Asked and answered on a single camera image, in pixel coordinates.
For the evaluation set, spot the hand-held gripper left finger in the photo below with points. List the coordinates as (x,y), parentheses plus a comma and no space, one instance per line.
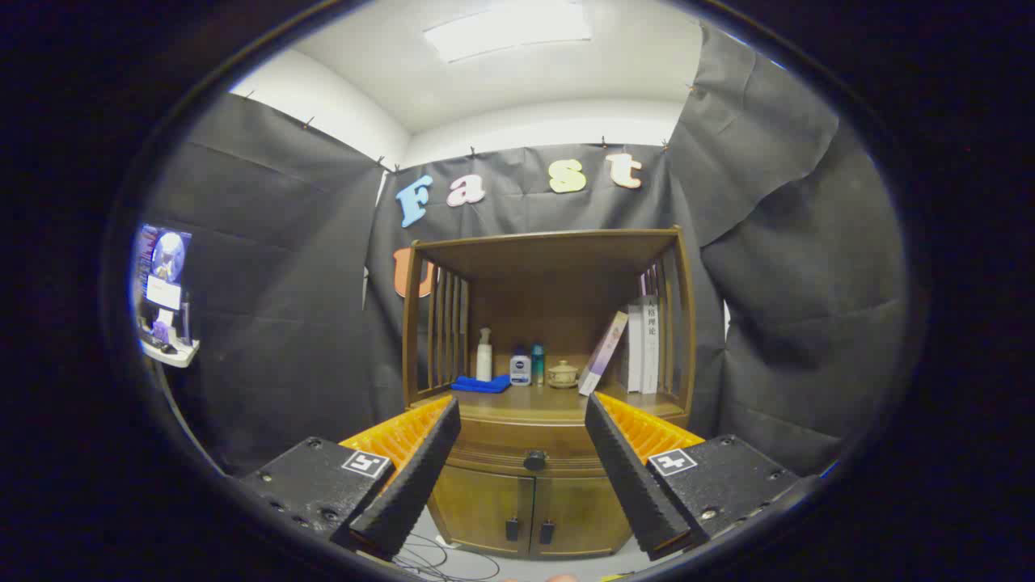
(412,485)

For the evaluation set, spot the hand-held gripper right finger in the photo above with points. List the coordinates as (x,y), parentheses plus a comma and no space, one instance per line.
(635,485)

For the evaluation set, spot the wooden cabinet door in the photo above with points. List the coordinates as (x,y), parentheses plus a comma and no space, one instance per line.
(477,509)
(582,509)

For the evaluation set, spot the wooden countertop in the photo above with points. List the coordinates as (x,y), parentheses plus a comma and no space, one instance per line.
(550,400)

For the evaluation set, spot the wooden cabinet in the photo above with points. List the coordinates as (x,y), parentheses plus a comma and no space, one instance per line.
(550,283)

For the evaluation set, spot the blue folded cloth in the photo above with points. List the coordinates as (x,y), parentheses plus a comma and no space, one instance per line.
(481,385)

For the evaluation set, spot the ceramic lidded teacup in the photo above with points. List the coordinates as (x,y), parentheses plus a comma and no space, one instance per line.
(562,376)

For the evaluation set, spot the purple book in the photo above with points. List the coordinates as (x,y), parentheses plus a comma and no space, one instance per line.
(602,356)

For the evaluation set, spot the thin white book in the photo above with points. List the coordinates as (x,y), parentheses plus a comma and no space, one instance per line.
(635,347)

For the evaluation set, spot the thick white book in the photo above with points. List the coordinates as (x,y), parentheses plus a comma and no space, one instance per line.
(651,347)

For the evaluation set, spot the white pump bottle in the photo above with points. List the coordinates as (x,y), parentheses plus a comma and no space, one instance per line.
(483,360)

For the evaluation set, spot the teal bottle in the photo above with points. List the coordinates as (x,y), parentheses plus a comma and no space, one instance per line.
(538,364)

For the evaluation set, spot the white lotion bottle blue cap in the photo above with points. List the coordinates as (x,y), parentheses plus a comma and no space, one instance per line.
(520,372)

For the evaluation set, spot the white desk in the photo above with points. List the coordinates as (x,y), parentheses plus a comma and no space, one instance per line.
(174,354)

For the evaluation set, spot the computer monitor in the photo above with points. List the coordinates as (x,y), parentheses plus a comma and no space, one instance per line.
(166,259)

